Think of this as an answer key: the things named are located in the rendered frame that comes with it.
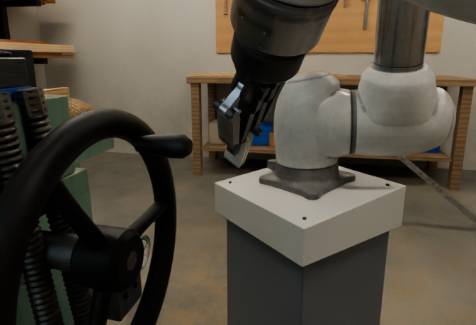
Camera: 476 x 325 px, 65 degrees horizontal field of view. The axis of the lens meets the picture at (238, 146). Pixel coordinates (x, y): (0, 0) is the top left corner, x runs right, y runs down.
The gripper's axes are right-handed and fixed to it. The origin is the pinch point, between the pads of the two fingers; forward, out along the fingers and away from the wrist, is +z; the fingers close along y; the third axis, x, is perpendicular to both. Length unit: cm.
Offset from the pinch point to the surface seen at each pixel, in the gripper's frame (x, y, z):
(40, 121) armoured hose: -11.4, 19.5, -11.9
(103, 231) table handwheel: -0.2, 21.7, -7.5
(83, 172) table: -10.0, 17.7, -1.6
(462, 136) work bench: 64, -230, 151
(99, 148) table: -20.3, 9.5, 13.0
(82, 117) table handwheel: -5.4, 18.3, -17.0
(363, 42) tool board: -44, -271, 157
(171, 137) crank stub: -1.5, 12.0, -12.3
